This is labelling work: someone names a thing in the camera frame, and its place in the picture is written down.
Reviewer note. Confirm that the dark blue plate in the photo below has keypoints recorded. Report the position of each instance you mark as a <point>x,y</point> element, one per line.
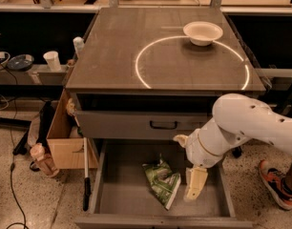
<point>22,62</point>

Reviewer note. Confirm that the white bowl on shelf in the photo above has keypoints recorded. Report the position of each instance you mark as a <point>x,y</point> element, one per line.
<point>4,58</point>

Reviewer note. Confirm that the grey drawer cabinet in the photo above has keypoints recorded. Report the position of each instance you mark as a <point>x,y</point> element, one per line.
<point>140,60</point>

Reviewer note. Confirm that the grey top drawer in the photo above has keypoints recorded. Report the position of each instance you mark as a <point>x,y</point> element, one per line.
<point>139,125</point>

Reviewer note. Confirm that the orange sneaker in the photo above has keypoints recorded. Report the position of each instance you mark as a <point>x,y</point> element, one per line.
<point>274,181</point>

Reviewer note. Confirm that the cardboard box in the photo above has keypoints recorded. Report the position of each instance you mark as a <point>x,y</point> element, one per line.
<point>65,142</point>

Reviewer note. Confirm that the white stick black handle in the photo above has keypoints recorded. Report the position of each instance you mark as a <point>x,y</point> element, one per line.
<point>87,182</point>

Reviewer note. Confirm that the open grey middle drawer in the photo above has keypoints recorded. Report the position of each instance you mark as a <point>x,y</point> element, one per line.
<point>123,199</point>

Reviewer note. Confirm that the white bottle beside cabinet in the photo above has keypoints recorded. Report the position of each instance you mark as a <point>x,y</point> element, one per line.
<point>78,44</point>

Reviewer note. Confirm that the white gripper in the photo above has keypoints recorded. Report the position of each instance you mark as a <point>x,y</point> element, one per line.
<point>199,151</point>

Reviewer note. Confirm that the white paper bowl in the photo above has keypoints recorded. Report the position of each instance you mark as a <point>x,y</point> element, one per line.
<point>202,33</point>

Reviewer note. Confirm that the green jalapeno chip bag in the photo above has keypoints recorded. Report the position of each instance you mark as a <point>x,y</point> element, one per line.
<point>163,181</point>

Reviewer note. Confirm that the white paper cup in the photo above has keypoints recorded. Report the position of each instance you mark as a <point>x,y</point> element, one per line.
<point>52,60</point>

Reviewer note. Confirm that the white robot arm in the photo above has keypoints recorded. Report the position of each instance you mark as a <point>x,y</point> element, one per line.
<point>235,120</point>

